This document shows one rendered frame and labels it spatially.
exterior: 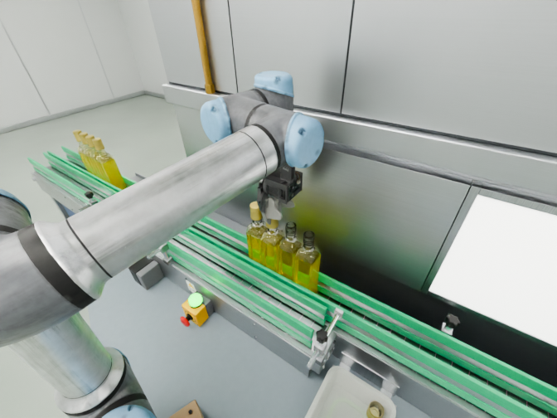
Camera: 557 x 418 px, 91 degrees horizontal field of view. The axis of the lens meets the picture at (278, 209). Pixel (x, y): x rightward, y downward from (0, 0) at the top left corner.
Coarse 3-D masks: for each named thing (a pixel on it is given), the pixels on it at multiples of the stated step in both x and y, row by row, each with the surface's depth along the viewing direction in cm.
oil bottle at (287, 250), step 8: (296, 240) 75; (280, 248) 76; (288, 248) 74; (296, 248) 74; (280, 256) 78; (288, 256) 76; (280, 264) 80; (288, 264) 78; (280, 272) 82; (288, 272) 80
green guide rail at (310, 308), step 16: (48, 160) 155; (80, 176) 134; (112, 192) 121; (192, 240) 98; (208, 256) 97; (224, 256) 90; (240, 272) 90; (256, 272) 83; (272, 288) 83; (288, 288) 78; (288, 304) 82; (304, 304) 77; (320, 304) 73; (320, 320) 76
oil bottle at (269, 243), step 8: (264, 232) 78; (280, 232) 78; (264, 240) 78; (272, 240) 76; (280, 240) 78; (264, 248) 80; (272, 248) 77; (264, 256) 82; (272, 256) 80; (264, 264) 84; (272, 264) 82
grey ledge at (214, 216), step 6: (138, 174) 144; (138, 180) 143; (210, 216) 118; (216, 216) 118; (222, 216) 118; (222, 222) 115; (228, 222) 114; (234, 222) 114; (234, 228) 112; (240, 228) 111; (246, 228) 111
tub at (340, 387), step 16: (336, 368) 72; (336, 384) 76; (352, 384) 71; (368, 384) 69; (320, 400) 68; (336, 400) 73; (352, 400) 73; (368, 400) 71; (384, 400) 67; (320, 416) 70; (336, 416) 70; (352, 416) 70; (384, 416) 68
